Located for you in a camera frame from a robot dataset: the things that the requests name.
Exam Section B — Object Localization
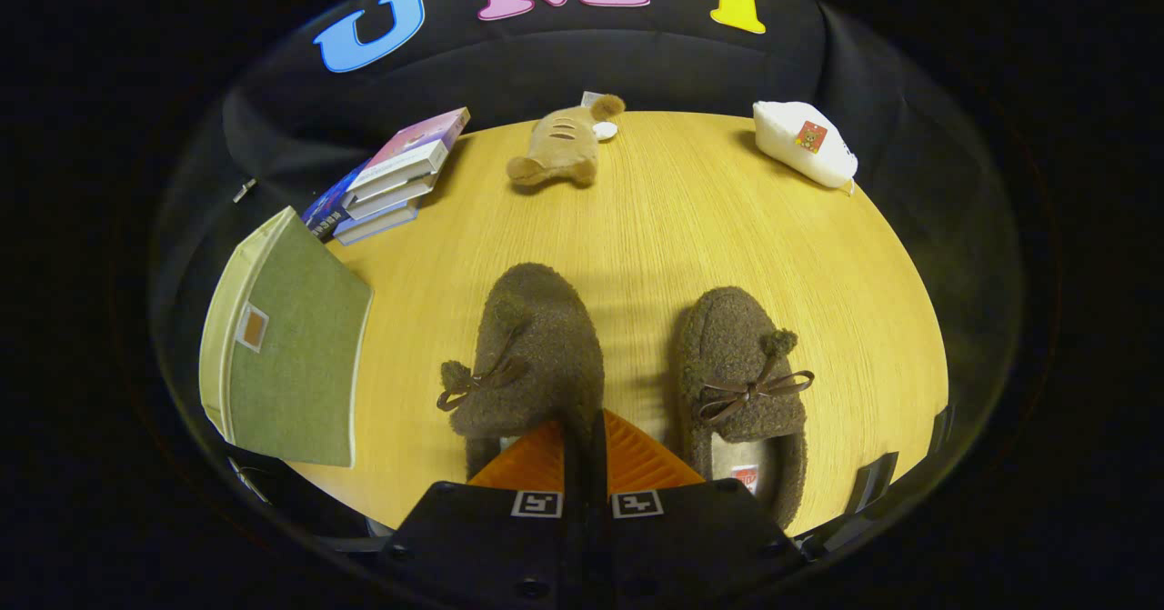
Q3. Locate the brown plush toy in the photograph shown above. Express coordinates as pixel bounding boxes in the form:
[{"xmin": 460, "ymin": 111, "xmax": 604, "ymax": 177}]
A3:
[{"xmin": 507, "ymin": 92, "xmax": 627, "ymax": 188}]

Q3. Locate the white plush pouch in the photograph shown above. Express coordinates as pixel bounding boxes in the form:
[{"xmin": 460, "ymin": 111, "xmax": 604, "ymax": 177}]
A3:
[{"xmin": 753, "ymin": 101, "xmax": 859, "ymax": 190}]

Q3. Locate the blue spine book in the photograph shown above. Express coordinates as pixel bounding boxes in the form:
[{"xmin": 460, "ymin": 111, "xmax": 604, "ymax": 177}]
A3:
[
  {"xmin": 303, "ymin": 194, "xmax": 421, "ymax": 247},
  {"xmin": 314, "ymin": 169, "xmax": 439, "ymax": 222}
]

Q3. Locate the pink cover book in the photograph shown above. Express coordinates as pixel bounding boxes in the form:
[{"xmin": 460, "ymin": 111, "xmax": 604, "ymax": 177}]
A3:
[{"xmin": 344, "ymin": 107, "xmax": 472, "ymax": 195}]

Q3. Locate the green fabric storage box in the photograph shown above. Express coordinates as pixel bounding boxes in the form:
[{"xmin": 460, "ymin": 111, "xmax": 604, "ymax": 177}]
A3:
[{"xmin": 198, "ymin": 205, "xmax": 375, "ymax": 468}]

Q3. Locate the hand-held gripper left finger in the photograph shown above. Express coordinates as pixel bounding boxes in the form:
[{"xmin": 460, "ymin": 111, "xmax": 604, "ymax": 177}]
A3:
[{"xmin": 377, "ymin": 419, "xmax": 587, "ymax": 610}]

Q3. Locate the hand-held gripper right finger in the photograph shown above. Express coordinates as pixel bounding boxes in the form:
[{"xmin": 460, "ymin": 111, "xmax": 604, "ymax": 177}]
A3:
[{"xmin": 591, "ymin": 408, "xmax": 810, "ymax": 610}]

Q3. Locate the brown fuzzy shoe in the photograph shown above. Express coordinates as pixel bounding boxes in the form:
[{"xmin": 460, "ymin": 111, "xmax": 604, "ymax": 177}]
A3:
[
  {"xmin": 673, "ymin": 285, "xmax": 817, "ymax": 531},
  {"xmin": 436, "ymin": 262, "xmax": 607, "ymax": 482}
]

